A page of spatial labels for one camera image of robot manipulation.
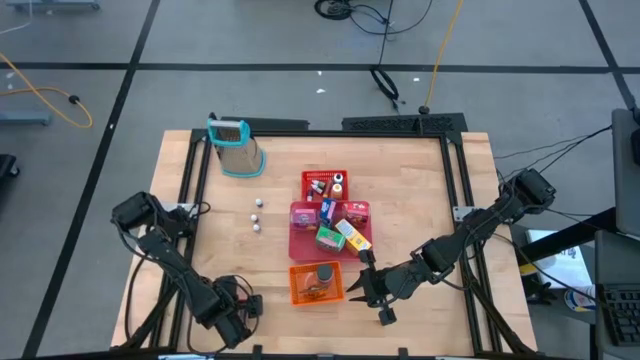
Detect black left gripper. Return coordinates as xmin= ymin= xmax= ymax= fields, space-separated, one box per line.
xmin=212 ymin=274 xmax=264 ymax=350

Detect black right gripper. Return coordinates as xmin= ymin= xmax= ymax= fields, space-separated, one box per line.
xmin=346 ymin=248 xmax=426 ymax=326

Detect yellow mini cereal box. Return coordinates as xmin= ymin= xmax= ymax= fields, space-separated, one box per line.
xmin=334 ymin=218 xmax=373 ymax=255

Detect green mini cereal box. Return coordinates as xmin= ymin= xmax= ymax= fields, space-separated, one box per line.
xmin=315 ymin=225 xmax=347 ymax=253

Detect blue frosted flakes box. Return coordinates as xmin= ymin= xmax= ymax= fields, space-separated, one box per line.
xmin=319 ymin=198 xmax=337 ymax=227

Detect purple raisin bran box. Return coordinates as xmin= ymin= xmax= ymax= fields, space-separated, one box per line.
xmin=291 ymin=208 xmax=320 ymax=231

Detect orange slotted plastic basket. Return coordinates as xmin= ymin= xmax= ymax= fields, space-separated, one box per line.
xmin=288 ymin=260 xmax=346 ymax=307

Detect pink plastic bin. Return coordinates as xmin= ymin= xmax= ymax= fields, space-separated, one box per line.
xmin=288 ymin=200 xmax=375 ymax=264

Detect small red slotted basket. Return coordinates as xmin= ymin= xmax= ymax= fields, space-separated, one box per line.
xmin=300 ymin=169 xmax=350 ymax=203

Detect black perforated panel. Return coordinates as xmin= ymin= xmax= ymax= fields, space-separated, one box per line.
xmin=342 ymin=112 xmax=469 ymax=135

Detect flat black box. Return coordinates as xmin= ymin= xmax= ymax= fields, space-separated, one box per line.
xmin=219 ymin=116 xmax=310 ymax=132

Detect white paper sheet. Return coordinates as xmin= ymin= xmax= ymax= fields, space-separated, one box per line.
xmin=524 ymin=228 xmax=594 ymax=290

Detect black keyboard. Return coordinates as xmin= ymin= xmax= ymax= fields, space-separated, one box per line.
xmin=597 ymin=282 xmax=640 ymax=347

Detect grey cart base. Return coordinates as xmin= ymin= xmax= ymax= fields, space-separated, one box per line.
xmin=0 ymin=109 xmax=54 ymax=126

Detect black aluminium table frame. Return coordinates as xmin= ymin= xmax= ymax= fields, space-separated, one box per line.
xmin=119 ymin=128 xmax=539 ymax=357

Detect steel box grater teal handle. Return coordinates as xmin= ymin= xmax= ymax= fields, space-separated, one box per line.
xmin=206 ymin=118 xmax=267 ymax=179

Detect coiled black cable bundle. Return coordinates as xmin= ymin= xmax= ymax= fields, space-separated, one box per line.
xmin=368 ymin=64 xmax=401 ymax=114

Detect yellow hanging cable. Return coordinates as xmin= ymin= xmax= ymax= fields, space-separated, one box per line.
xmin=422 ymin=0 xmax=465 ymax=115

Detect black floor cables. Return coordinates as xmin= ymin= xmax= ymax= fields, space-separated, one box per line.
xmin=313 ymin=0 xmax=434 ymax=36

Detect yellow floor cable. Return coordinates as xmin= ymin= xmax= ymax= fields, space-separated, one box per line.
xmin=0 ymin=52 xmax=94 ymax=129

